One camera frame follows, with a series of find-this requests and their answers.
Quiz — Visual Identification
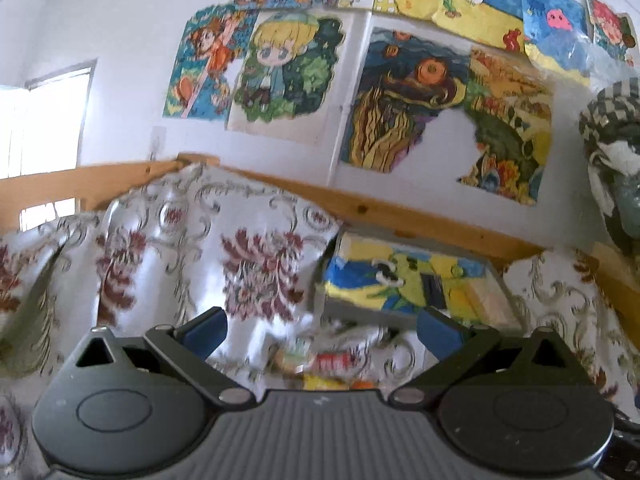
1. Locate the dark blue snack bar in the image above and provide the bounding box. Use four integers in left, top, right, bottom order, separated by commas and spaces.
421, 273, 447, 311

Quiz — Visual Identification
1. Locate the orange mandarin fruit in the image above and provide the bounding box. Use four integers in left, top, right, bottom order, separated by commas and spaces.
350, 380, 378, 390

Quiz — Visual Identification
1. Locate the yellow biscuit packet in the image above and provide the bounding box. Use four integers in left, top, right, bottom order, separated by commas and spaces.
303, 374, 349, 391

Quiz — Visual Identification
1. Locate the clear wrapped pastry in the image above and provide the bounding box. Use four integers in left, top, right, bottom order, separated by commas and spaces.
270, 337, 316, 375

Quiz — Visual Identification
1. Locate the grey tray with painting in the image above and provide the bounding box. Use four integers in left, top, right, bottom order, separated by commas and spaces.
314, 228, 522, 330

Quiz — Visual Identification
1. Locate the red white snack packet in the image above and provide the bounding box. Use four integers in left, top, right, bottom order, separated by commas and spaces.
311, 350, 359, 376

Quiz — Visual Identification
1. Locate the checkered fabric bundle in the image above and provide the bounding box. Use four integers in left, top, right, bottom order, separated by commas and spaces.
579, 77, 639, 257

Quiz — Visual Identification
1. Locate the wooden bed frame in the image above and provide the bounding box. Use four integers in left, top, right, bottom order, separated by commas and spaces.
1, 153, 639, 342

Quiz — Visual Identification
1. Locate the landscape wall painting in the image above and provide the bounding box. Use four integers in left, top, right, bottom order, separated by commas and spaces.
458, 48, 553, 206

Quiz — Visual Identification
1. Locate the anime girl wall painting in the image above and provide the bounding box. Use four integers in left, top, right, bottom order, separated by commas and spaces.
163, 3, 258, 122

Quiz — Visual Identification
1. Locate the swirly abstract wall painting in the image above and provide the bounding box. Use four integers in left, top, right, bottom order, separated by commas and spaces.
341, 27, 470, 174

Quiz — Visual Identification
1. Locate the blond boy wall painting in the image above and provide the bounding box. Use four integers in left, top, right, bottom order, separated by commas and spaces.
227, 10, 354, 145

